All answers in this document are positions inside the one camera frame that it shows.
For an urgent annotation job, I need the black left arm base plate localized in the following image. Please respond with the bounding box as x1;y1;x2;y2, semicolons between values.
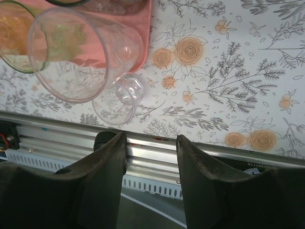
0;118;21;156

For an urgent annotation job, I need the short green plastic glass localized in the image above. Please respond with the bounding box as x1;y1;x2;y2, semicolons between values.
0;0;84;73

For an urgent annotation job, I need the floral print tablecloth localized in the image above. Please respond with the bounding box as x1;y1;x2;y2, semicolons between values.
0;0;305;159

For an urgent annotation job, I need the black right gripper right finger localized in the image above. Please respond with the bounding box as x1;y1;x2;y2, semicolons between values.
175;134;305;229

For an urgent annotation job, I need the pink plastic tray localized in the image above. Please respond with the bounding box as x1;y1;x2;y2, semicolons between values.
45;0;154;73

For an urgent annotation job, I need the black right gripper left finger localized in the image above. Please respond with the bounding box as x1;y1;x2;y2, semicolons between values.
0;132;127;229

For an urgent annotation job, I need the white slotted cable duct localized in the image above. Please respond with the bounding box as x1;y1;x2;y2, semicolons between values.
4;147;184;200

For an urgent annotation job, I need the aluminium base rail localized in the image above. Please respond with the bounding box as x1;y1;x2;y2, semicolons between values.
0;111;305;182

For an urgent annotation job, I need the tall clear plastic glass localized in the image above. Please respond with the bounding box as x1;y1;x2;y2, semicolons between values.
27;6;144;104

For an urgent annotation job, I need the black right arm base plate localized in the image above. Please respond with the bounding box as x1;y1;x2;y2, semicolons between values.
214;155;305;175

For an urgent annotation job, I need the small clear faceted glass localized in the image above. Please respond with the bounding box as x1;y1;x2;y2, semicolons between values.
91;77;145;126

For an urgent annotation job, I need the thin white tube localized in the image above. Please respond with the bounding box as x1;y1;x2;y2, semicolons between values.
120;192;188;229

